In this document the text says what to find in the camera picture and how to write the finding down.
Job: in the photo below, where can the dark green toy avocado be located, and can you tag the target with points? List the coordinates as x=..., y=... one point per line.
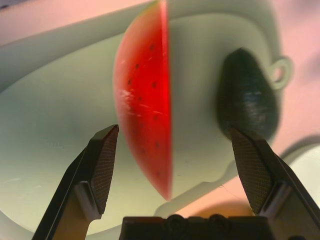
x=247, y=100

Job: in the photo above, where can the pale green tray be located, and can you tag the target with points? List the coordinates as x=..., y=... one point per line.
x=62, y=46

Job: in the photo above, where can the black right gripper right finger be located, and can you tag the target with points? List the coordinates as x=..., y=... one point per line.
x=260, y=175

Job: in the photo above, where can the red toy watermelon slice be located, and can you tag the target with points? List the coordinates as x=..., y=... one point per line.
x=145, y=100

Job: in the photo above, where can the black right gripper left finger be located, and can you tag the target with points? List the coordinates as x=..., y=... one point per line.
x=95, y=170

